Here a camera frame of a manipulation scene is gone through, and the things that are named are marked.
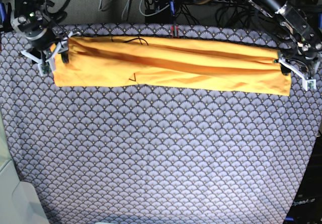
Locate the blue fan-patterned tablecloth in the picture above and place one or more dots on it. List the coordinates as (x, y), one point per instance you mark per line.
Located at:
(147, 154)

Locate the red clip marker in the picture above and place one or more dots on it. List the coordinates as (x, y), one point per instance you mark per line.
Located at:
(175, 31)

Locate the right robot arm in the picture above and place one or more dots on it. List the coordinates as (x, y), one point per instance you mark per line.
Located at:
(53, 18)

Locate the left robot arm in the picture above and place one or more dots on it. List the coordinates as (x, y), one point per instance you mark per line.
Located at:
(290, 18)

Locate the yellow T-shirt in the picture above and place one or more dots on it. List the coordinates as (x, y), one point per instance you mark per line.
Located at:
(171, 62)

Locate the white plastic bin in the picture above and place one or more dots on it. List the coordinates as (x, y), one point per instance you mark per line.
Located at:
(19, 200)

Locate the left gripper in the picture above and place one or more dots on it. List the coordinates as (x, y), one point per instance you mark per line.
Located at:
(301, 56)

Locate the black OpenArm box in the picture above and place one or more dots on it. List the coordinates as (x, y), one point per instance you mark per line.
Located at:
(306, 207)

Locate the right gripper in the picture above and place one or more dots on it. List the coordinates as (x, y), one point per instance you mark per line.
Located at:
(45, 44)

